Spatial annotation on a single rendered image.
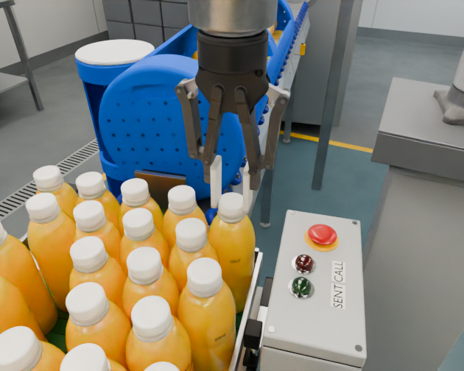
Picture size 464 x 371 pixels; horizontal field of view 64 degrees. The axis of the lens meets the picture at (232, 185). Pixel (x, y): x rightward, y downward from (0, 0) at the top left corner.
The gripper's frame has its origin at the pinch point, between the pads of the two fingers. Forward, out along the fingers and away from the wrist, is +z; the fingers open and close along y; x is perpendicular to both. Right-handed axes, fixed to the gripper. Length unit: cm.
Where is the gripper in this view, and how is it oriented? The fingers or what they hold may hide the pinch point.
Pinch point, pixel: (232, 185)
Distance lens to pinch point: 50.3
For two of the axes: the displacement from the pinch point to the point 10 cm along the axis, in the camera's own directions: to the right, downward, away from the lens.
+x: -2.5, 5.8, -7.8
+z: 0.0, 8.0, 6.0
